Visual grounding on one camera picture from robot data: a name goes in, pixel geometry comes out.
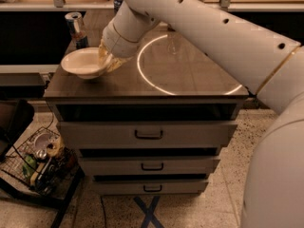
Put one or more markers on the blue tape cross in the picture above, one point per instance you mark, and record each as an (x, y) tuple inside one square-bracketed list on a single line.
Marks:
[(149, 212)]

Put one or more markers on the grey drawer cabinet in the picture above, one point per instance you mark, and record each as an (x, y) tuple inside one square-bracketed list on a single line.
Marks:
[(169, 86)]

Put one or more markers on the middle drawer black handle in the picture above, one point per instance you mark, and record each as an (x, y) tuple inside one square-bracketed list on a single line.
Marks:
[(152, 167)]

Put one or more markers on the bottom drawer black handle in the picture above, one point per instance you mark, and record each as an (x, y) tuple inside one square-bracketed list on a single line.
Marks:
[(152, 188)]

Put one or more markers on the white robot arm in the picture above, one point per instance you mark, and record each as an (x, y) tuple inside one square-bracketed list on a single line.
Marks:
[(269, 65)]

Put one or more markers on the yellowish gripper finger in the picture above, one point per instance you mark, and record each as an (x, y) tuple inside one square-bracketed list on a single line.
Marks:
[(102, 54), (113, 63)]

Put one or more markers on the blue pepsi can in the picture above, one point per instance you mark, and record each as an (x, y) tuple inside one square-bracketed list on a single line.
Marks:
[(117, 4)]

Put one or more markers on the drawer black handle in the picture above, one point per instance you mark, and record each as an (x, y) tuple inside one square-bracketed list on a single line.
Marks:
[(148, 136), (152, 188), (152, 167)]

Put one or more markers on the white paper bowl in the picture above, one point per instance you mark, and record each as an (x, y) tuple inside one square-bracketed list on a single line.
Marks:
[(86, 63)]

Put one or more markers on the top drawer black handle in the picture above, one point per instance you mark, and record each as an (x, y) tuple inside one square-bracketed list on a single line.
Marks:
[(148, 136)]

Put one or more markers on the black wire basket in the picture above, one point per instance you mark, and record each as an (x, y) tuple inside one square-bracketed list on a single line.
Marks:
[(42, 162)]

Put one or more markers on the silver blue redbull can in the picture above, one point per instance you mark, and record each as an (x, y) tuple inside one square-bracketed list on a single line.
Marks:
[(77, 30)]

